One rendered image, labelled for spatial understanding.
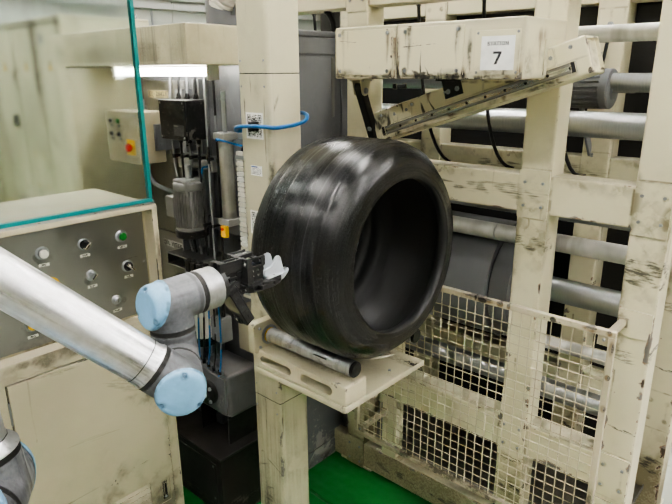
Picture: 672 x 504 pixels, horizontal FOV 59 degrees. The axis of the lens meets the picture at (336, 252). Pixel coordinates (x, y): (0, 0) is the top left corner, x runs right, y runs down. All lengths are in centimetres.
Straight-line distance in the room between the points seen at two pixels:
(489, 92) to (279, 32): 60
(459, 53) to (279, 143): 55
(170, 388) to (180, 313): 17
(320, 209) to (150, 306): 45
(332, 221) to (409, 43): 59
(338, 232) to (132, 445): 113
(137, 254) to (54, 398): 49
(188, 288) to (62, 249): 73
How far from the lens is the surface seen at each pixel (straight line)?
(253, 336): 179
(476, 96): 176
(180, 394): 111
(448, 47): 165
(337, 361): 162
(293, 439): 212
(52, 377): 193
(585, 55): 164
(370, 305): 189
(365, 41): 181
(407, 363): 186
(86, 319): 108
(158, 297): 119
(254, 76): 176
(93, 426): 206
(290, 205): 145
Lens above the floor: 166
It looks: 17 degrees down
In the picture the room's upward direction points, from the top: straight up
